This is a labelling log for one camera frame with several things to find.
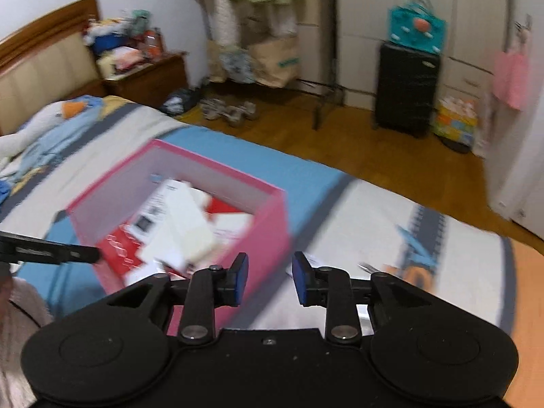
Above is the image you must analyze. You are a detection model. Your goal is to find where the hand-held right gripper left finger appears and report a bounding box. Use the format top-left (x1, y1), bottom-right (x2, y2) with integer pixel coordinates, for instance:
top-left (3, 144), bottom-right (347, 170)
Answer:
top-left (106, 252), bottom-right (249, 345)

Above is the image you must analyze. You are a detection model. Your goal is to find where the patterned cloth bag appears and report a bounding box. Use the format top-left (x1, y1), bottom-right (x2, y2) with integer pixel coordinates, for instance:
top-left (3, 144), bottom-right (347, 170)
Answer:
top-left (219, 47), bottom-right (256, 84)

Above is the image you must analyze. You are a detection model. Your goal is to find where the wooden nightstand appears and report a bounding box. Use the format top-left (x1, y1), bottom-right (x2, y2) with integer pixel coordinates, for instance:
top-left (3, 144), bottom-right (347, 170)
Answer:
top-left (102, 53), bottom-right (190, 107)

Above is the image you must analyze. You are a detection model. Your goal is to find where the teal bag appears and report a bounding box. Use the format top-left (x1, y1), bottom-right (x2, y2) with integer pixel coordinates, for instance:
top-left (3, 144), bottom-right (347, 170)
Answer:
top-left (390, 0), bottom-right (448, 55)

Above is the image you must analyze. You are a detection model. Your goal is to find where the cream long box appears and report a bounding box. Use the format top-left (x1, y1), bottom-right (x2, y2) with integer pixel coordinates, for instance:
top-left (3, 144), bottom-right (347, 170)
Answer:
top-left (164, 187), bottom-right (218, 273)

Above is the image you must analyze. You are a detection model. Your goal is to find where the white wardrobe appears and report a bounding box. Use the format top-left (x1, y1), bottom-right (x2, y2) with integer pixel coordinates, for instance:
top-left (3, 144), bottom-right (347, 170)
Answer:
top-left (336, 0), bottom-right (511, 115)

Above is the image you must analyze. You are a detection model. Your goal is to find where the small white box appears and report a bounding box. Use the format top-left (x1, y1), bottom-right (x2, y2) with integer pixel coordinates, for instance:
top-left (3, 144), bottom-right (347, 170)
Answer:
top-left (123, 261), bottom-right (167, 288)

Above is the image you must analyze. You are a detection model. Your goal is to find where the light blue garment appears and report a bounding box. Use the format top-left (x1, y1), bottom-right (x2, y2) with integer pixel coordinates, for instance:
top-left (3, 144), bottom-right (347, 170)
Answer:
top-left (17, 96), bottom-right (103, 179)

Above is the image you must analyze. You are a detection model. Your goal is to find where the pink garment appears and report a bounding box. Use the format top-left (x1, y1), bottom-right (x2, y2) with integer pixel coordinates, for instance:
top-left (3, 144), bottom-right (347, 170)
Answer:
top-left (493, 30), bottom-right (533, 112)

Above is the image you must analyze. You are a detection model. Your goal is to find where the person's left forearm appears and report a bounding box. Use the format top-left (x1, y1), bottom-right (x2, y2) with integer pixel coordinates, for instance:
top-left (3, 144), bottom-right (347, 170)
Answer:
top-left (0, 276), bottom-right (54, 408)

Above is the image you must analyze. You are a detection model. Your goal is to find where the black bag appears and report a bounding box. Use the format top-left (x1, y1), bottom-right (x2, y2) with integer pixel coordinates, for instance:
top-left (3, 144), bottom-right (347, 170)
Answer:
top-left (161, 89), bottom-right (200, 116)

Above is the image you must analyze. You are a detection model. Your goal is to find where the brown paper bag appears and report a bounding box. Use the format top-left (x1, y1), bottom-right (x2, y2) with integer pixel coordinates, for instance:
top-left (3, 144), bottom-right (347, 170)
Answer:
top-left (249, 36), bottom-right (300, 88)

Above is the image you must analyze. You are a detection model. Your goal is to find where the red storage box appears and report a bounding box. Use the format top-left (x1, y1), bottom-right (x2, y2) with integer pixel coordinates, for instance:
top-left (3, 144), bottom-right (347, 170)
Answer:
top-left (66, 138), bottom-right (292, 336)

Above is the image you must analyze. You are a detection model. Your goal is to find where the wooden padded bed headboard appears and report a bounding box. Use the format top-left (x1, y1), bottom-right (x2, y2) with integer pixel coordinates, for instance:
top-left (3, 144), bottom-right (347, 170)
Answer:
top-left (0, 0), bottom-right (107, 137)

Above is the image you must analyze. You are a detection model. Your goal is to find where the black suitcase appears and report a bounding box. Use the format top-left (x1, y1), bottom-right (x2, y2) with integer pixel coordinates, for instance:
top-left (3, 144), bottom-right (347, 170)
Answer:
top-left (374, 41), bottom-right (442, 139)

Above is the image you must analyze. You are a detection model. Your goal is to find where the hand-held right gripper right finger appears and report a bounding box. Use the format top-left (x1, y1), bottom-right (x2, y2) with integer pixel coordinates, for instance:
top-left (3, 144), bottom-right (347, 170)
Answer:
top-left (292, 251), bottom-right (430, 344)

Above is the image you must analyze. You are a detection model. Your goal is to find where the pile of clutter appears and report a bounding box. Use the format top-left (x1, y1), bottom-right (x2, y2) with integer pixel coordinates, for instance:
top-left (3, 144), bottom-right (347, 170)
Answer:
top-left (83, 8), bottom-right (165, 80)

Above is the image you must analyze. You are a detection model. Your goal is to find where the white printed box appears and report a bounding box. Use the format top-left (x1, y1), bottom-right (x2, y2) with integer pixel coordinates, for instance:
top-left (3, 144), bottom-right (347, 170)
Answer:
top-left (208, 210), bottom-right (256, 248)

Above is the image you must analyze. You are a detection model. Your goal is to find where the black clothes rack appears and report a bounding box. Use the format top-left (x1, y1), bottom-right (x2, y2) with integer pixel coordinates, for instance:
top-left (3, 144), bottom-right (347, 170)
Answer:
top-left (293, 0), bottom-right (346, 131)

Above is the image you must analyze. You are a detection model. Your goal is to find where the white goose plush toy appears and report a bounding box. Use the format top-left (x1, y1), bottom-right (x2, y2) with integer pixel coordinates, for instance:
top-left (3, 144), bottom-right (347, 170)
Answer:
top-left (0, 100), bottom-right (86, 160)

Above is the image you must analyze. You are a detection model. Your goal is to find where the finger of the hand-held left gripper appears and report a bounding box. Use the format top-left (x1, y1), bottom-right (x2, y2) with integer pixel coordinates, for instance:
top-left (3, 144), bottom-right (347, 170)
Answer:
top-left (0, 232), bottom-right (101, 265)

